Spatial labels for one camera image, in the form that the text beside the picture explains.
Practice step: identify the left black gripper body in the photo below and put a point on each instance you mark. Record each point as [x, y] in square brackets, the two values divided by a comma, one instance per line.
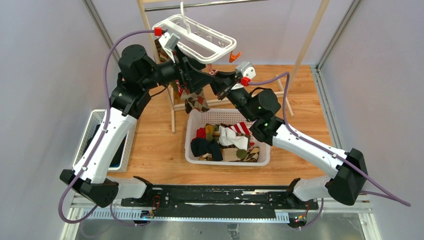
[186, 79]

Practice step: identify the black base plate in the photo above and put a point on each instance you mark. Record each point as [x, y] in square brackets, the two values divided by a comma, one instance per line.
[219, 201]

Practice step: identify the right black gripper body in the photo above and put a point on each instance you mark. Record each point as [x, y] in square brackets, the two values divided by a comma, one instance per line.
[222, 92]

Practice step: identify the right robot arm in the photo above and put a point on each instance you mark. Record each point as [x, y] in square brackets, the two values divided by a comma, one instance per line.
[345, 171]

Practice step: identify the red christmas sock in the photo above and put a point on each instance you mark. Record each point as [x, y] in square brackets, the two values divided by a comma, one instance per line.
[180, 89]

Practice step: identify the orange hanger clip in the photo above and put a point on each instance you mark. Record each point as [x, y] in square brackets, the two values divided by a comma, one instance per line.
[234, 56]
[211, 71]

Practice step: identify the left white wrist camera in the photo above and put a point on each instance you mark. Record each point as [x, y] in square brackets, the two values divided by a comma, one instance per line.
[168, 42]

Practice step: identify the white centre laundry basket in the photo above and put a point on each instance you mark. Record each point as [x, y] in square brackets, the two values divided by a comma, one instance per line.
[227, 116]

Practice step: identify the beige orange argyle sock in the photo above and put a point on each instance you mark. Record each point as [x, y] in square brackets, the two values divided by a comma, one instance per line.
[198, 101]

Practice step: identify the wooden clothes rack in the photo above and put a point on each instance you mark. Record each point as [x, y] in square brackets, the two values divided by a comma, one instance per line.
[302, 53]

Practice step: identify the white left laundry basket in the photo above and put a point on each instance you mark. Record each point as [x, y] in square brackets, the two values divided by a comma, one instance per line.
[96, 117]

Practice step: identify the dark clothes in left basket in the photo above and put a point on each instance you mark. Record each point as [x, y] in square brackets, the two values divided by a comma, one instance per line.
[117, 158]

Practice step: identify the pile of colourful socks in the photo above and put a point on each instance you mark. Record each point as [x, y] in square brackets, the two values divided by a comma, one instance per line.
[224, 143]

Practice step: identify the brown striped sock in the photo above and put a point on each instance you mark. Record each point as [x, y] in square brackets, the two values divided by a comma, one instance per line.
[162, 55]

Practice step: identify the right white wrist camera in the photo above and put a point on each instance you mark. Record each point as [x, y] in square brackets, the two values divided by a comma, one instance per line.
[244, 73]

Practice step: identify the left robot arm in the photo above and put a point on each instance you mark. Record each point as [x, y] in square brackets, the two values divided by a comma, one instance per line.
[138, 74]

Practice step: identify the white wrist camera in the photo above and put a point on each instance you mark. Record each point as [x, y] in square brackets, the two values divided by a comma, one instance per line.
[168, 42]
[244, 73]

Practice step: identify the white plastic clip hanger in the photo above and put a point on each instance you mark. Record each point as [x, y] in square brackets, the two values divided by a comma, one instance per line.
[197, 41]

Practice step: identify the brown argyle sock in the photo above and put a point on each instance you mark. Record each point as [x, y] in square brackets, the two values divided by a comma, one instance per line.
[187, 106]

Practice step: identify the white laundry basket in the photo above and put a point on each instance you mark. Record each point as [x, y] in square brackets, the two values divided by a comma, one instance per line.
[96, 117]
[227, 116]

